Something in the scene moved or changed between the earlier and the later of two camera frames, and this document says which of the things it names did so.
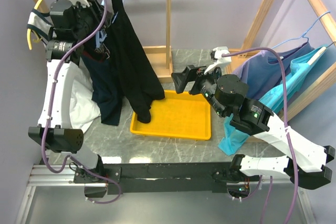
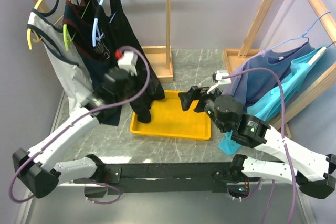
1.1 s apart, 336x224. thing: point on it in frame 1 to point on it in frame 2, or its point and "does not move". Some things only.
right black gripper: [180, 80] to [193, 94]
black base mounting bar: [167, 178] does not move
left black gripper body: [87, 20] to [120, 96]
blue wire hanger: [303, 36] does not move
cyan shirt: [279, 98] does not move
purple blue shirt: [260, 72] does not move
